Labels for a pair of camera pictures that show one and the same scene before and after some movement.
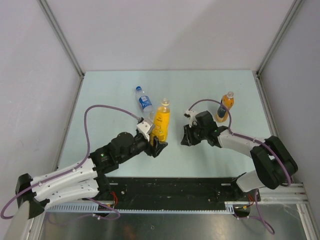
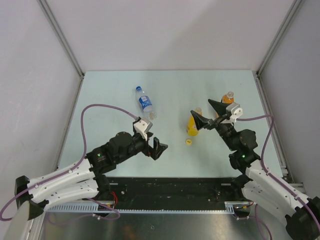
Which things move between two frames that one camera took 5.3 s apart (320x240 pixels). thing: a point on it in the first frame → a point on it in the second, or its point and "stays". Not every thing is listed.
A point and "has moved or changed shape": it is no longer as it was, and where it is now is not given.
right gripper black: x=188 y=139 → x=203 y=122
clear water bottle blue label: x=145 y=103 stays
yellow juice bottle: x=161 y=126 has moved or changed shape
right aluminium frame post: x=257 y=73 stays
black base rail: x=168 y=192 stays
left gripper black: x=155 y=149 stays
